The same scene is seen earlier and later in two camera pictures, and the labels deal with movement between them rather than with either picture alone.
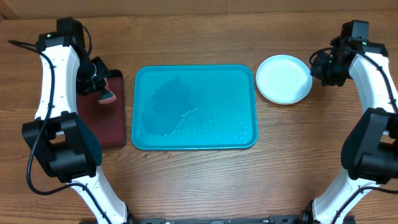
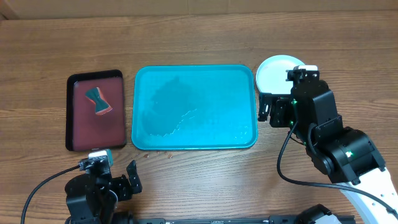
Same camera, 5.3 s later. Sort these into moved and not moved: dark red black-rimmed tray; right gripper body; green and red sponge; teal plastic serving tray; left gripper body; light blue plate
Moved: left gripper body; right gripper body; green and red sponge
Not moved: dark red black-rimmed tray; light blue plate; teal plastic serving tray
